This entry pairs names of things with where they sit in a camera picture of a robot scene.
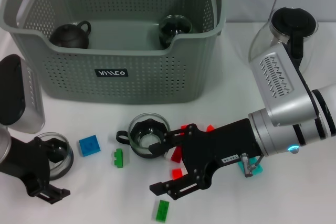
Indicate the teal square building block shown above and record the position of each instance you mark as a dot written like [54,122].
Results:
[258,169]

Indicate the tiny bright red block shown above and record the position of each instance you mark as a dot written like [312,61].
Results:
[210,127]

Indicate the small square red block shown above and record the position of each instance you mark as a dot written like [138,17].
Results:
[177,174]

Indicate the flat bright red block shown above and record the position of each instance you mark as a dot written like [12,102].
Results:
[184,126]

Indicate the small green building block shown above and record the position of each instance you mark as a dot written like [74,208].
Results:
[118,159]

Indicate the glass teapot with black lid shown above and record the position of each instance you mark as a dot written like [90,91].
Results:
[292,20]

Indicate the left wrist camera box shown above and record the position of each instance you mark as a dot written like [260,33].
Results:
[29,98]

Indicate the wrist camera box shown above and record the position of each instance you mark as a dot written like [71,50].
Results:
[29,98]
[283,95]

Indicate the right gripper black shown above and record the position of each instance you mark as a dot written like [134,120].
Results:
[223,145]

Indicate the grey perforated plastic storage bin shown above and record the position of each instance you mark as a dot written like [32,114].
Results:
[105,87]

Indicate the blue square building block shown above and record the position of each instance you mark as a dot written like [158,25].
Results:
[89,145]

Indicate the long green building block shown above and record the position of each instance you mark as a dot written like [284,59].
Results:
[162,210]

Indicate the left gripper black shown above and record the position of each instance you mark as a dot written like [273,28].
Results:
[29,163]

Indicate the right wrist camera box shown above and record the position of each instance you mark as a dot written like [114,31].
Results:
[283,95]

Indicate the dark brown clay teapot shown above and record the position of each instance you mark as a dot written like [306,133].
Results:
[69,36]

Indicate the glass teacup with black base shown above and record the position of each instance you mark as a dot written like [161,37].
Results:
[139,129]
[65,166]
[174,28]

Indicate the long dark red block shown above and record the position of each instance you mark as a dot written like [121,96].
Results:
[177,155]

